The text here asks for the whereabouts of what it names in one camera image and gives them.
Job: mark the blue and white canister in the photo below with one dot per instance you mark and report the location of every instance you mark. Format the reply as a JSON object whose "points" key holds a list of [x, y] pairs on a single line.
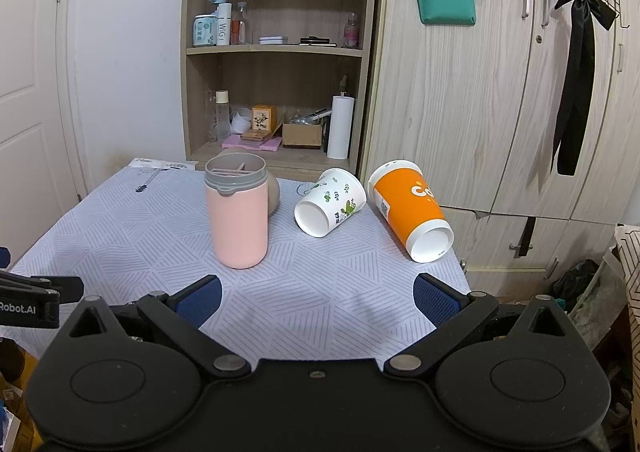
{"points": [[204, 31]]}

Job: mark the pink notepad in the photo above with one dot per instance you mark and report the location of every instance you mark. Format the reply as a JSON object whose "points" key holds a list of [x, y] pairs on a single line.
{"points": [[260, 145]]}

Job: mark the black flat case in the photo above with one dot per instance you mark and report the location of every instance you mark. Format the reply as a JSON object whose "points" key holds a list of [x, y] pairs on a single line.
{"points": [[317, 41]]}

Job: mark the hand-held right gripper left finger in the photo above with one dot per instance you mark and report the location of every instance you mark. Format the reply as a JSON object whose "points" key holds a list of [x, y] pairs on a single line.
{"points": [[200, 301]]}

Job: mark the white door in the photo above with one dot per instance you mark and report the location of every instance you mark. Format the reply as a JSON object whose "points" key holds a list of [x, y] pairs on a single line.
{"points": [[25, 82]]}

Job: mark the yellow floral box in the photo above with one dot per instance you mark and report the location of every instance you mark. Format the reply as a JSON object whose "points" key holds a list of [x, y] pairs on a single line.
{"points": [[263, 118]]}

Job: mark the white patterned tablecloth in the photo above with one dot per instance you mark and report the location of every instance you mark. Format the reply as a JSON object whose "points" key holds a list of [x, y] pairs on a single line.
{"points": [[325, 282]]}

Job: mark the white mug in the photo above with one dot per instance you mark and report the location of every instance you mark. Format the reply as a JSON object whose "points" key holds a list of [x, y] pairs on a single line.
{"points": [[241, 121]]}

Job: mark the small brown box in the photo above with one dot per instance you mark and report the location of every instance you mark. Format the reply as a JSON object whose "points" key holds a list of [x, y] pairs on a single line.
{"points": [[256, 135]]}

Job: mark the white printed paper sheet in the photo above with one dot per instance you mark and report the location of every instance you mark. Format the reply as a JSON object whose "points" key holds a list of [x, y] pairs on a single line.
{"points": [[160, 163]]}

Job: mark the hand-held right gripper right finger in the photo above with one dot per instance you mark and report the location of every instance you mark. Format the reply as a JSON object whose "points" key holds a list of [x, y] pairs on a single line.
{"points": [[434, 299]]}

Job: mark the open cardboard box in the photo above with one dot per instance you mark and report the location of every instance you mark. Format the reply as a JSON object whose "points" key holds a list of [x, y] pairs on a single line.
{"points": [[301, 136]]}

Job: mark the clear bottle with cream cap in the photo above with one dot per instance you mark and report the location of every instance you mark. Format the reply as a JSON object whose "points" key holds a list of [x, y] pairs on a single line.
{"points": [[222, 115]]}

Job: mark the white paper towel roll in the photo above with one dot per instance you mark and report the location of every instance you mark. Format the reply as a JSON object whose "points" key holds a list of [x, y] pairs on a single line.
{"points": [[340, 127]]}

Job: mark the wooden wardrobe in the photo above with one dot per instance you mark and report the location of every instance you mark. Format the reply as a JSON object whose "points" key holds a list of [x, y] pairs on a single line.
{"points": [[480, 97]]}

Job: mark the clear bottle with orange liquid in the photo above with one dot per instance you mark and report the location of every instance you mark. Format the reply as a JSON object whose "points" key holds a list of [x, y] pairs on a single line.
{"points": [[241, 27]]}

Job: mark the pink cup with grey rim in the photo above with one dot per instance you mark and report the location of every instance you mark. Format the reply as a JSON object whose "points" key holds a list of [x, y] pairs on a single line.
{"points": [[237, 222]]}

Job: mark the orange paper cup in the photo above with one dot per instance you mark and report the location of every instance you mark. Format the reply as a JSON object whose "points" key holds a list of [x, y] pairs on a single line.
{"points": [[407, 209]]}

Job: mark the white flat case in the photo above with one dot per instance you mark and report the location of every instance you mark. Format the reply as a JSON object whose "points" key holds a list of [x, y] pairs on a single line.
{"points": [[273, 39]]}

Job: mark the black plastic bag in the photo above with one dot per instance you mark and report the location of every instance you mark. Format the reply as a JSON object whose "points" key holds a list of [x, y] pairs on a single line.
{"points": [[575, 282]]}

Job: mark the pink small bottle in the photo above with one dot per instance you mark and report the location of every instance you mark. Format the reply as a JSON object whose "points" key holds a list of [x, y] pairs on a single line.
{"points": [[351, 32]]}

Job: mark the patterned cardboard box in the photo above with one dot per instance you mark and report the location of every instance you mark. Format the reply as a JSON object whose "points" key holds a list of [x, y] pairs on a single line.
{"points": [[629, 272]]}

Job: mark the white pump bottle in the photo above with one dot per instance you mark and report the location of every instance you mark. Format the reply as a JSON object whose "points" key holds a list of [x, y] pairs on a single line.
{"points": [[223, 25]]}

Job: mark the white leaf-print paper cup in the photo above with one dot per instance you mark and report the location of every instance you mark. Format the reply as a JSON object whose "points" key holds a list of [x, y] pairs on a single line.
{"points": [[332, 199]]}

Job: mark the beige round lid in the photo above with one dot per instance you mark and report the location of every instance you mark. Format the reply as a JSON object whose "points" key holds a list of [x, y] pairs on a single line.
{"points": [[274, 194]]}

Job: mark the black ribbon bow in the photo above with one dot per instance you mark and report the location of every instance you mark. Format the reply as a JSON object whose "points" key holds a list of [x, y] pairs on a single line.
{"points": [[580, 77]]}

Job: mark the wooden open shelf unit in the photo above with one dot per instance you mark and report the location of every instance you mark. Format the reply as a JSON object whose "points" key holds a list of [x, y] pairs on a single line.
{"points": [[280, 77]]}

